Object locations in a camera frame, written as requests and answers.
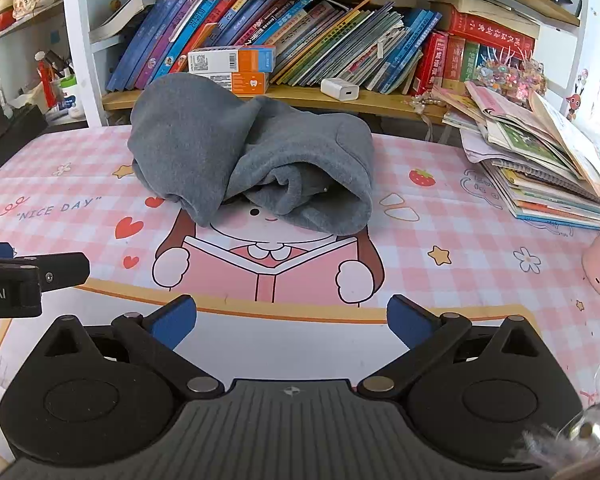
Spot white charger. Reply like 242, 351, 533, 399
321, 77, 361, 101

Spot white wooden bookshelf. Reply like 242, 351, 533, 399
0, 0, 600, 128

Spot clear plastic wrapper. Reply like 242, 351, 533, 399
517, 355, 600, 480

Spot thick beige book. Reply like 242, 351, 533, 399
432, 0, 543, 26

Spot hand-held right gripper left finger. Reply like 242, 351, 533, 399
30, 295, 227, 402

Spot colourful beaded ornament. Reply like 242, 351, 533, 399
475, 47, 548, 106

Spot pile of notebooks and booklets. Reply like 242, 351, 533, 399
442, 80, 600, 231

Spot orange blue white box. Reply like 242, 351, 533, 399
187, 45, 277, 75

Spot black box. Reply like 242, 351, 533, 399
0, 102, 49, 186

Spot grey fleece pants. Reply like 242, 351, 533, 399
127, 72, 376, 236

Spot white can with green lid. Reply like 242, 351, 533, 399
60, 75, 87, 114

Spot pink checked cartoon desk mat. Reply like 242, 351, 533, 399
0, 120, 600, 480

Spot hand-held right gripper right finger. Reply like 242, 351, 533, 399
357, 295, 556, 402

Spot row of colourful books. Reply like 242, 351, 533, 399
105, 0, 537, 98

